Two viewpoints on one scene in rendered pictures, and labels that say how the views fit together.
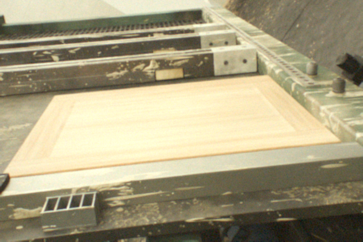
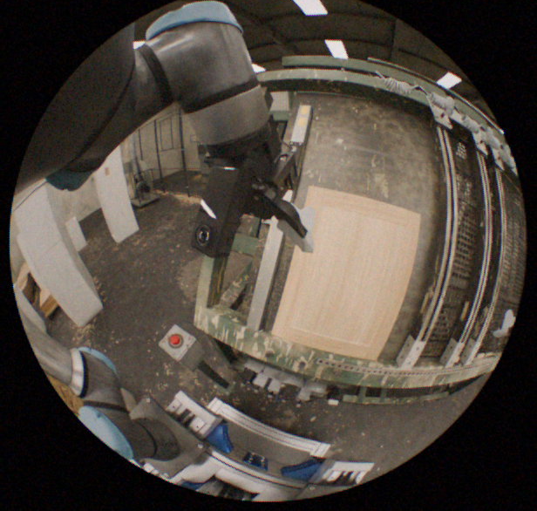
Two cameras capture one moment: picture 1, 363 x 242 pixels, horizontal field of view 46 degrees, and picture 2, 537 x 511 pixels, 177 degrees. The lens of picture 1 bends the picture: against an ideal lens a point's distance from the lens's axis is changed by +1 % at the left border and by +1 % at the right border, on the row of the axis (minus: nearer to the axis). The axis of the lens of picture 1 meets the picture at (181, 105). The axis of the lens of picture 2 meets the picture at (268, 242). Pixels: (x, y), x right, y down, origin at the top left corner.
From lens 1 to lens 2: 0.81 m
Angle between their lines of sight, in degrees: 90
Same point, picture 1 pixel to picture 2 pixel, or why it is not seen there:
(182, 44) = (462, 326)
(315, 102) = (298, 348)
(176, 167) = (268, 258)
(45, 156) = (322, 203)
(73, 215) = not seen: hidden behind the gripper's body
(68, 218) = not seen: hidden behind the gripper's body
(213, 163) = (265, 273)
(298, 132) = (288, 326)
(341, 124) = (269, 337)
